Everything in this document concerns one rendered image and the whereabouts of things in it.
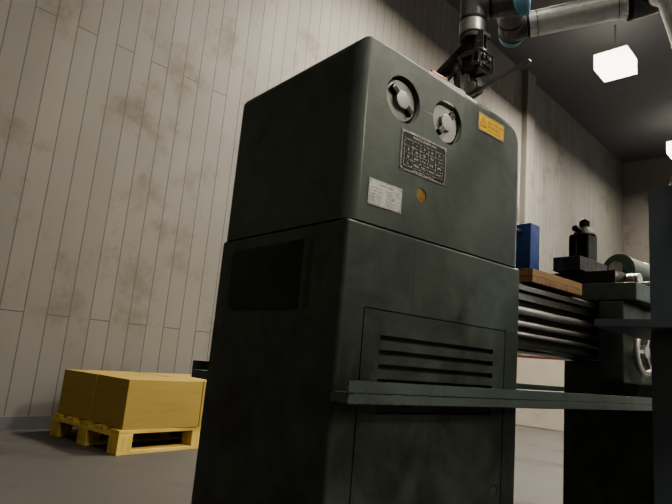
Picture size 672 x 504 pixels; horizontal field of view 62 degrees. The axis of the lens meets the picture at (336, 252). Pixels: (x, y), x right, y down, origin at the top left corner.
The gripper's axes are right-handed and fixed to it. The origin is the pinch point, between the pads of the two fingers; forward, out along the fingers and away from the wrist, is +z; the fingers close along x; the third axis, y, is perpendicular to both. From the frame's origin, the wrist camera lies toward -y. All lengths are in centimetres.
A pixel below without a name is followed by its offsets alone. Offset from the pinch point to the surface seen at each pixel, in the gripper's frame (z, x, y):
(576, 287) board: 44, 54, 6
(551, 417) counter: 118, 530, -262
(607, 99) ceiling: -412, 806, -316
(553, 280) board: 44, 40, 6
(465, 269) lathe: 51, -14, 14
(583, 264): 34, 69, 1
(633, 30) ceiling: -412, 629, -201
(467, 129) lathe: 16.6, -15.7, 13.8
